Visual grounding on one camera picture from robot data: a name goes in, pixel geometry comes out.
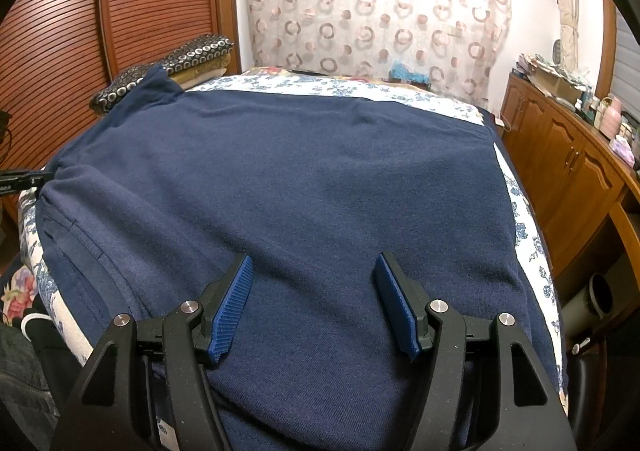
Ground blue and white floral blanket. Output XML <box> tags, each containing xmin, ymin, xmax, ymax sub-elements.
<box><xmin>17</xmin><ymin>68</ymin><xmax>572</xmax><ymax>404</ymax></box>

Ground yellow cushion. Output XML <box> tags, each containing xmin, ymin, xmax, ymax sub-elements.
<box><xmin>169</xmin><ymin>56</ymin><xmax>236</xmax><ymax>85</ymax></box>

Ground teal cloth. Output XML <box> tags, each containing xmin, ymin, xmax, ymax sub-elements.
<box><xmin>387</xmin><ymin>59</ymin><xmax>434</xmax><ymax>86</ymax></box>

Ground louvered wooden wardrobe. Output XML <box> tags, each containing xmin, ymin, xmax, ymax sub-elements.
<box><xmin>0</xmin><ymin>0</ymin><xmax>237</xmax><ymax>222</ymax></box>

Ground cardboard box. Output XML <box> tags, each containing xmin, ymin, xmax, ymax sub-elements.
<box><xmin>529</xmin><ymin>63</ymin><xmax>587</xmax><ymax>100</ymax></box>

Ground dark denim jeans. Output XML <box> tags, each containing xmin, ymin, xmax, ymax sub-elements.
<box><xmin>0</xmin><ymin>323</ymin><xmax>63</xmax><ymax>447</ymax></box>

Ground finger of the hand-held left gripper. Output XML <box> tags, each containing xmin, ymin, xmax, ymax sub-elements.
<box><xmin>0</xmin><ymin>170</ymin><xmax>54</xmax><ymax>194</ymax></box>

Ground ring-patterned sheer curtain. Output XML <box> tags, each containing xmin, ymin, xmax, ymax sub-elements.
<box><xmin>244</xmin><ymin>0</ymin><xmax>514</xmax><ymax>108</ymax></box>

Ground purple tissue pack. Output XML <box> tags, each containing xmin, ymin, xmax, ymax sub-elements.
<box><xmin>609</xmin><ymin>138</ymin><xmax>636</xmax><ymax>168</ymax></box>

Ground navy t-shirt with orange print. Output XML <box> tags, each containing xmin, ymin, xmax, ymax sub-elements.
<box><xmin>37</xmin><ymin>63</ymin><xmax>564</xmax><ymax>451</ymax></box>

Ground dark circle-patterned cushion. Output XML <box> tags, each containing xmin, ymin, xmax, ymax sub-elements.
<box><xmin>89</xmin><ymin>33</ymin><xmax>236</xmax><ymax>114</ymax></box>

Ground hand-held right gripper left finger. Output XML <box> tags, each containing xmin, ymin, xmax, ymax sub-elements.
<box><xmin>50</xmin><ymin>253</ymin><xmax>254</xmax><ymax>451</ymax></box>

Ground grey cylindrical tube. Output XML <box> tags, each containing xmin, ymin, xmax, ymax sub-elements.
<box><xmin>562</xmin><ymin>273</ymin><xmax>614</xmax><ymax>338</ymax></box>

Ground pink jug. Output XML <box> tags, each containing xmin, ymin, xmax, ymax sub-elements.
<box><xmin>599</xmin><ymin>97</ymin><xmax>626</xmax><ymax>140</ymax></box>

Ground wooden cabinet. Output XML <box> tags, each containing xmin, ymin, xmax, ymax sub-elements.
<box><xmin>499</xmin><ymin>70</ymin><xmax>640</xmax><ymax>334</ymax></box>

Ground pink floral bedspread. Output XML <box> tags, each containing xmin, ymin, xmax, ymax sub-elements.
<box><xmin>0</xmin><ymin>261</ymin><xmax>47</xmax><ymax>328</ymax></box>

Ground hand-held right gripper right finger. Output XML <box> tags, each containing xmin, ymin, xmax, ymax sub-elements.
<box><xmin>373</xmin><ymin>251</ymin><xmax>577</xmax><ymax>451</ymax></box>

